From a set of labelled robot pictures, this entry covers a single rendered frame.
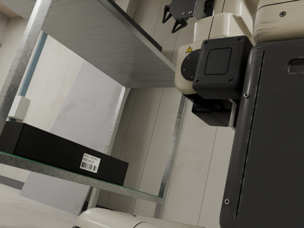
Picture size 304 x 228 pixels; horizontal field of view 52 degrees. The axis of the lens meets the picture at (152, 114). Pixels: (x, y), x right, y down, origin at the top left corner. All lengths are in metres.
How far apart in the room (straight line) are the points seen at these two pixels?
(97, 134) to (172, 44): 1.52
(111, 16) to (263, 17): 0.65
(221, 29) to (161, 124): 2.83
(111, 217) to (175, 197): 2.71
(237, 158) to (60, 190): 3.25
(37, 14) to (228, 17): 0.55
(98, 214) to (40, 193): 3.26
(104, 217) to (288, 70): 0.48
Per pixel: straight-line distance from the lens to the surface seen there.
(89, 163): 1.30
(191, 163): 3.38
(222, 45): 0.81
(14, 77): 0.92
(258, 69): 0.66
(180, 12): 1.06
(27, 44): 0.95
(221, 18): 0.99
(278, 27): 0.70
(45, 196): 3.90
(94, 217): 0.73
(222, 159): 3.25
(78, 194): 3.53
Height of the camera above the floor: 0.32
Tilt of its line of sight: 15 degrees up
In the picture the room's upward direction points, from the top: 14 degrees clockwise
